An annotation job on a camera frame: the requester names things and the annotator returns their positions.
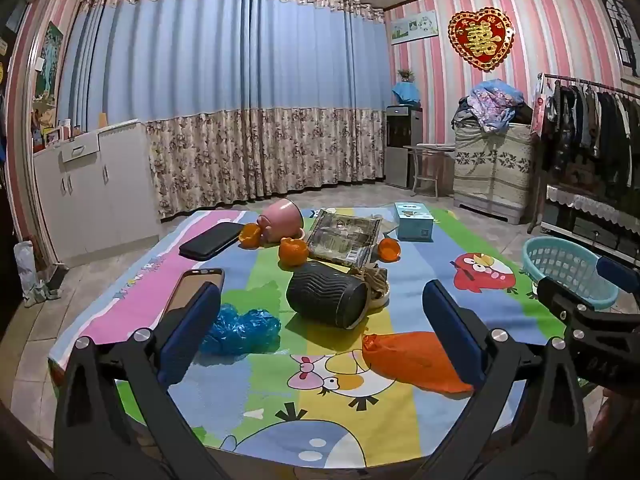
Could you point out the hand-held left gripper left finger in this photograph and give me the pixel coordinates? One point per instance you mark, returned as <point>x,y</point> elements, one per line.
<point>187,332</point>

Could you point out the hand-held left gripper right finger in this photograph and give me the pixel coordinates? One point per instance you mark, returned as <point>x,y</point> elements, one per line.
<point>452,332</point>

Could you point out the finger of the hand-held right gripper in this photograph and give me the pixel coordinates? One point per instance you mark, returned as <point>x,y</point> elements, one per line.
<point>560,292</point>
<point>617,272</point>

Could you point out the teal plastic basket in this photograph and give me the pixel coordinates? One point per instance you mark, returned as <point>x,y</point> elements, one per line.
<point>565,260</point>

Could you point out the orange plastic bag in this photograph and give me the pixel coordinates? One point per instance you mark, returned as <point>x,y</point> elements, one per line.
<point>410,360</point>

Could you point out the blue plastic bag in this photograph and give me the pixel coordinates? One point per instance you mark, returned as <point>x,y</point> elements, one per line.
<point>245,330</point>

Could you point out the beige bundle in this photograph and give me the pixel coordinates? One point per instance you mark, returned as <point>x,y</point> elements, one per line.
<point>376,285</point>

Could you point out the orange peel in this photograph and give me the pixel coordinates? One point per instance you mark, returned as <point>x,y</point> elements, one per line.
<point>292,252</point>
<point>389,250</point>
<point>249,236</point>

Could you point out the black ribbed cylinder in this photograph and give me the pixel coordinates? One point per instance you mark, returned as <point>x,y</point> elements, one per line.
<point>325,295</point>

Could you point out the clear printed plastic packet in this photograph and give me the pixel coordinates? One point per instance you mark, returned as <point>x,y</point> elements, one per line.
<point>340,237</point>

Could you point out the person's right hand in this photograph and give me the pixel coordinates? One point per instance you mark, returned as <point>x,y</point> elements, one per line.
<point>617,425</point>

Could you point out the brown phone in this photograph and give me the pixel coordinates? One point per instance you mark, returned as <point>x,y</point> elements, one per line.
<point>186,287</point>

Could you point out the low dark cabinet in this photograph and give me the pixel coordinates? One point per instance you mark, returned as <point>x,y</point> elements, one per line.
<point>590,230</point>

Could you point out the white lace cloth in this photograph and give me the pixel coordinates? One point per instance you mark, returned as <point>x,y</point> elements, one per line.
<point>585,200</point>

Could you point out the black phone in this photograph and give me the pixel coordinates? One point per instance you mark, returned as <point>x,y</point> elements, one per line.
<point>210,242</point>

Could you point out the cartoon printed mat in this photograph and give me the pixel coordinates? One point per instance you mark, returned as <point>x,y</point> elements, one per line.
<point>260,410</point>

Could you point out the light blue tissue box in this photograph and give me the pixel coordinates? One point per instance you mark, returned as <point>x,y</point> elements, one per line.
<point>414,222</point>

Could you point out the patterned cloth covered cabinet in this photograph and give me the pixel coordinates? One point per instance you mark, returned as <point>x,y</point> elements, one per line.
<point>492,170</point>

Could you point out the pink cup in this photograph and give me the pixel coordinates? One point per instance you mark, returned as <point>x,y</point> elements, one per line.
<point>280,217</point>

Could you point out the row of hanging clothes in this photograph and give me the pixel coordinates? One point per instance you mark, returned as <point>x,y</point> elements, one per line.
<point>600,120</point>

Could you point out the white cabinet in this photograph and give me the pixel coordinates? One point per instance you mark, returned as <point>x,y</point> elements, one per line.
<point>100,200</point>

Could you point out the white plastic bag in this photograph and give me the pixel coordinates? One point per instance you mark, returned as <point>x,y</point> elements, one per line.
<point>25,265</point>

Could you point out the pink hanging bag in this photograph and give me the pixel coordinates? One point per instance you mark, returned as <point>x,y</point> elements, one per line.
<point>538,107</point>

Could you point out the small metal table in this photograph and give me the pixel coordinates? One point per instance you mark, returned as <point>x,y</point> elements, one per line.
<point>430,149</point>

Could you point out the grey water dispenser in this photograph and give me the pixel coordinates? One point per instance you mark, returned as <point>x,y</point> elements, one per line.
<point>400,150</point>

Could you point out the metal clothes rack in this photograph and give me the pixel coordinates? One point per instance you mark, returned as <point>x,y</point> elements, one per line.
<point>575,79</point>

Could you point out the pile of floral blankets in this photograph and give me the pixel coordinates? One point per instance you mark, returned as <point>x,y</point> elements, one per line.
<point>492,102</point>

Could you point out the tan cardboard piece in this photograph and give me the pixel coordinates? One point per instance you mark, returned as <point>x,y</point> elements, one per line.
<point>102,120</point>

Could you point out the framed window picture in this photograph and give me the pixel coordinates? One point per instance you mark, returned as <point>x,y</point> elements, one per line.
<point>622,35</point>

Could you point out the small framed photo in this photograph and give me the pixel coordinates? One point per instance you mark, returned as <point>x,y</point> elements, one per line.
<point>51,137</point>

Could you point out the blue cloth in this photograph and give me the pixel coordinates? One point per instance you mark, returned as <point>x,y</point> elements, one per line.
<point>407,92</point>

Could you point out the blue floral curtain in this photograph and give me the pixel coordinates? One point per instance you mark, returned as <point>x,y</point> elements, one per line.
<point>225,85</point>

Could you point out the small potted plant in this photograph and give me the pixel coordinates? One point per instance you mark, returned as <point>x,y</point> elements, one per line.
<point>406,75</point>

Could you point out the red heart wall decoration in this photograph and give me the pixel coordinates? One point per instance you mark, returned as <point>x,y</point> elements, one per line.
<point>480,40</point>

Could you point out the colourful wall poster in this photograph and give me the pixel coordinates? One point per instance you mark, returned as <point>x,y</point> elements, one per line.
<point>47,65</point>

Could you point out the landscape wall poster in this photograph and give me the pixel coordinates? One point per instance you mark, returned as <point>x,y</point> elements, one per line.
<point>415,27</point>

